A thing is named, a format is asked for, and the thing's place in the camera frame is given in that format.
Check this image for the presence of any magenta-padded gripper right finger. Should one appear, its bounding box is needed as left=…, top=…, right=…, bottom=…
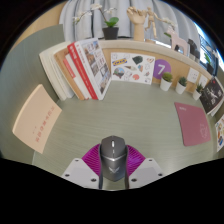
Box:
left=125, top=143, right=165, bottom=190

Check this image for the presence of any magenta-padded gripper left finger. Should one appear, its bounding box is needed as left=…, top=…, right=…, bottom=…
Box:
left=61, top=143, right=103, bottom=190

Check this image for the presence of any grey computer mouse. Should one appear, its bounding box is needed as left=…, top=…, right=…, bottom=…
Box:
left=98, top=135, right=129, bottom=183

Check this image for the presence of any pink mouse pad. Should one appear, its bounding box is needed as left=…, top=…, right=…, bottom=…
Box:
left=173, top=101, right=212, bottom=147

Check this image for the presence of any peach booklet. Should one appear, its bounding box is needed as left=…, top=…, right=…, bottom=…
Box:
left=12, top=83, right=63, bottom=155

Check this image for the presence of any small succulent in white pot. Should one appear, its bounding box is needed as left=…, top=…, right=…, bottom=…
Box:
left=159, top=71, right=174, bottom=92
left=175, top=76, right=188, bottom=95
left=192, top=83, right=204, bottom=101

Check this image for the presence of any colourful food sticker sheet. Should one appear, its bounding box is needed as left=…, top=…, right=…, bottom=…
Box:
left=214, top=114, right=224, bottom=153

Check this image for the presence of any kraft brown book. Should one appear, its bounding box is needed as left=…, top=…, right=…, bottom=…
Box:
left=53, top=48, right=86, bottom=101

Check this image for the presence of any red-spined white book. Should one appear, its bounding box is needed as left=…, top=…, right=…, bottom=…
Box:
left=63, top=42, right=100, bottom=101

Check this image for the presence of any white sticker sheet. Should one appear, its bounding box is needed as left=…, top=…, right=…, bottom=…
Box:
left=110, top=52, right=156, bottom=85

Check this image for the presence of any purple round number sticker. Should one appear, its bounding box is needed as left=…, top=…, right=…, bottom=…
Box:
left=152, top=58, right=172, bottom=80

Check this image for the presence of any thick white book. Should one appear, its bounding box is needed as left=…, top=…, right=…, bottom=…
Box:
left=38, top=46, right=76, bottom=102

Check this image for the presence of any photo-cover magazine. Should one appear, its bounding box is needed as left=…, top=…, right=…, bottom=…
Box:
left=77, top=37, right=113, bottom=101

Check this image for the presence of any black-cover book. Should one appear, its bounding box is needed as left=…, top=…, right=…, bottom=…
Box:
left=199, top=76, right=224, bottom=116

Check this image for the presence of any wooden hand model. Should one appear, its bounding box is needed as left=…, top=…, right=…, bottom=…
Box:
left=126, top=6, right=148, bottom=42

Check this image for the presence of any grey curtain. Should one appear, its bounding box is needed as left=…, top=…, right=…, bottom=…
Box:
left=59, top=0, right=201, bottom=43

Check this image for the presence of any wooden artist mannequin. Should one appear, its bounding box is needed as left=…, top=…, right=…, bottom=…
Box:
left=143, top=6, right=168, bottom=43

